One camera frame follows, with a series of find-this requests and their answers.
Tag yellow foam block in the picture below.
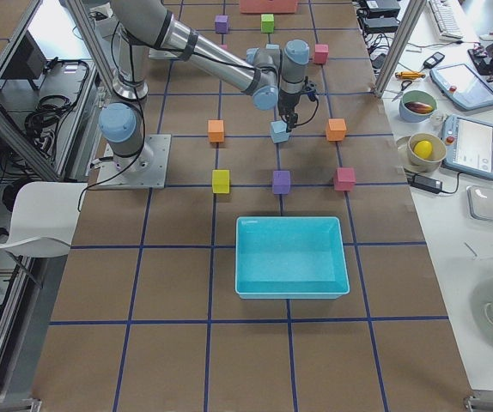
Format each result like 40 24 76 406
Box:
211 169 230 194

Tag green foam block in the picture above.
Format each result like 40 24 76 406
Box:
260 14 275 33

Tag cyan plastic tray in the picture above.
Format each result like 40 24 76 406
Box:
235 216 350 300

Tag teach pendant near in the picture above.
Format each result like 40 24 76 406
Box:
441 115 493 181

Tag purple foam block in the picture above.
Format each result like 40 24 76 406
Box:
272 170 291 195

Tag yellow handled tool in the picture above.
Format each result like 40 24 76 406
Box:
394 71 426 81

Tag scissors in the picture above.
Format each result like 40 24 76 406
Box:
393 79 413 101

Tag black power adapter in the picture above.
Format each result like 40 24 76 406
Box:
411 173 442 194

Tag beige bowl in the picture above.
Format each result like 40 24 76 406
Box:
406 133 447 172

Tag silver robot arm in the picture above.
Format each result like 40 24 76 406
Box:
109 1 318 132

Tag pink block far left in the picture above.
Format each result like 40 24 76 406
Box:
313 43 329 65

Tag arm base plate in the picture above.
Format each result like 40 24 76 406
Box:
94 134 172 190
149 48 183 60

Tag teach pendant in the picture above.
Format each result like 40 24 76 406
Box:
429 64 493 111
441 115 493 181

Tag teach pendant far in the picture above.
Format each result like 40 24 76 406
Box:
429 64 493 111

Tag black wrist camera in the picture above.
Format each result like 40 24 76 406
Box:
304 82 318 102

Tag orange block near arm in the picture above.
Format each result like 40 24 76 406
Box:
207 119 225 143

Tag orange block far side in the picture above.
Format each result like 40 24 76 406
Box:
326 118 347 142

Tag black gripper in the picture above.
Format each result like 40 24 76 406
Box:
277 81 305 131

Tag green bowl with fruit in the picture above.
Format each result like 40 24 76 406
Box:
399 90 437 123

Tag purple block far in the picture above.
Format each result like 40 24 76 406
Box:
214 15 229 34

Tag yellow lemon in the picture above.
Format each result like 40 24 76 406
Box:
413 140 433 160

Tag white keyboard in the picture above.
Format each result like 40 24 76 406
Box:
426 0 464 40

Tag white chair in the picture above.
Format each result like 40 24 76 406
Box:
0 182 87 258

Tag pink plastic tray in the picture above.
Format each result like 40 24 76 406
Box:
239 0 298 15

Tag light blue foam block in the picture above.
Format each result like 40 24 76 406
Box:
270 120 290 144

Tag aluminium frame post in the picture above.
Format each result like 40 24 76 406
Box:
374 0 426 98

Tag pink block near tray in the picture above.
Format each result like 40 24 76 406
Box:
333 167 356 191

